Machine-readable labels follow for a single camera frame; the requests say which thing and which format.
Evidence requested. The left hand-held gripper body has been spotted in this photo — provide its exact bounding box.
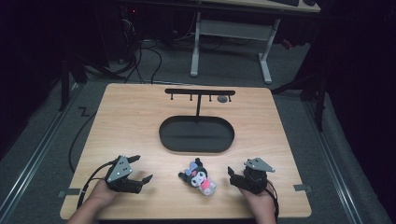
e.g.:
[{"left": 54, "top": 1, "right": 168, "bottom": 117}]
[{"left": 105, "top": 155, "right": 145, "bottom": 195}]

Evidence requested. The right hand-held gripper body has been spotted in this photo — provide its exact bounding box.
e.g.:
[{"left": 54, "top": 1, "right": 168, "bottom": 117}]
[{"left": 236, "top": 157, "right": 276, "bottom": 196}]

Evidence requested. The black and pink plush toy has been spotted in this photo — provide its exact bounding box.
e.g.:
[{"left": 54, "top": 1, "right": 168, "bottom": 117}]
[{"left": 177, "top": 157, "right": 218, "bottom": 197}]

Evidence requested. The person's right hand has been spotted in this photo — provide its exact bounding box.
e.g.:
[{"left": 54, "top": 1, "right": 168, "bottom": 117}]
[{"left": 238, "top": 181, "right": 277, "bottom": 216}]

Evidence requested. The person's left hand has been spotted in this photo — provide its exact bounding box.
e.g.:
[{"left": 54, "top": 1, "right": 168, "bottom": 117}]
[{"left": 89, "top": 179, "right": 120, "bottom": 209}]

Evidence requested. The grey tape strip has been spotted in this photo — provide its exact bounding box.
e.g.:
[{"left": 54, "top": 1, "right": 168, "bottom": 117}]
[
  {"left": 57, "top": 188, "right": 82, "bottom": 198},
  {"left": 293, "top": 183, "right": 313, "bottom": 192}
]

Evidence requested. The black hook rack with tray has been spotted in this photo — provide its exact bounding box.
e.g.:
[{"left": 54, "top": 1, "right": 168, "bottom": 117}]
[{"left": 158, "top": 88, "right": 236, "bottom": 154}]

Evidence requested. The black metal stand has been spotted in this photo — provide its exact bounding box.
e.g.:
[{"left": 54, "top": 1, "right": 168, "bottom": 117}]
[
  {"left": 270, "top": 73, "right": 329, "bottom": 133},
  {"left": 58, "top": 54, "right": 90, "bottom": 112}
]

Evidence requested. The dark computer tower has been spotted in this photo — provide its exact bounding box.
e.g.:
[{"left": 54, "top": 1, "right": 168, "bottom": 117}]
[{"left": 116, "top": 4, "right": 142, "bottom": 63}]

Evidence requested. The small red object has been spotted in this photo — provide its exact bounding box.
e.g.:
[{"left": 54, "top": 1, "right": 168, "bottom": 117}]
[{"left": 280, "top": 38, "right": 294, "bottom": 51}]

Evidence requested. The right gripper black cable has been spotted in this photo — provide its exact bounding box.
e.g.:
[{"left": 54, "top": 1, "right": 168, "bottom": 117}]
[{"left": 265, "top": 179, "right": 280, "bottom": 222}]

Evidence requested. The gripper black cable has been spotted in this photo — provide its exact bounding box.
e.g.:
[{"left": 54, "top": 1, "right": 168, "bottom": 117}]
[
  {"left": 265, "top": 179, "right": 280, "bottom": 222},
  {"left": 76, "top": 161, "right": 117, "bottom": 210}
]

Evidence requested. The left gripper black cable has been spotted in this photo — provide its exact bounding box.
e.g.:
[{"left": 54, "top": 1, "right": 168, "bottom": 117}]
[{"left": 76, "top": 161, "right": 117, "bottom": 210}]

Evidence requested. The black cable on floor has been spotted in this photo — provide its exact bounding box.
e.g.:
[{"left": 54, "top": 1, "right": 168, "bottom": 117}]
[{"left": 67, "top": 111, "right": 98, "bottom": 174}]

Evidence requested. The metal floor rail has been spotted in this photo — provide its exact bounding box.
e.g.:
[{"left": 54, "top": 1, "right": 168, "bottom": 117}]
[
  {"left": 303, "top": 99, "right": 365, "bottom": 224},
  {"left": 0, "top": 83, "right": 82, "bottom": 220}
]

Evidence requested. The bundle of black floor cables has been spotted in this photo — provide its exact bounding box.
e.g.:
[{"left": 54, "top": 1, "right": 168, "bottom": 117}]
[{"left": 122, "top": 18, "right": 163, "bottom": 85}]

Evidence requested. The white metal desk frame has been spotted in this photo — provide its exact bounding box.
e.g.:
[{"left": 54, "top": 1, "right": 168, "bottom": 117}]
[{"left": 189, "top": 11, "right": 282, "bottom": 85}]

